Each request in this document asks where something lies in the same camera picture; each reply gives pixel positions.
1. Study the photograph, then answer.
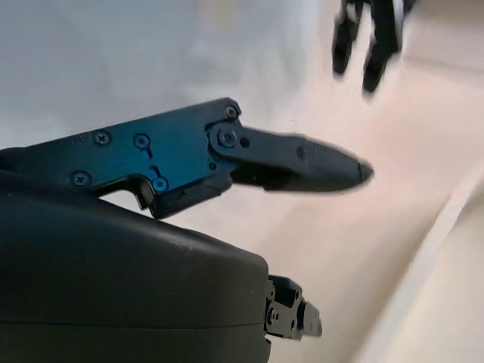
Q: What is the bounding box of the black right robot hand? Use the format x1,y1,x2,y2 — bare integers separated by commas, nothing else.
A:
0,96,376,363

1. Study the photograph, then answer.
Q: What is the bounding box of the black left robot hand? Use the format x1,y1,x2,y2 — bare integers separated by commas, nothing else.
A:
331,0,406,101

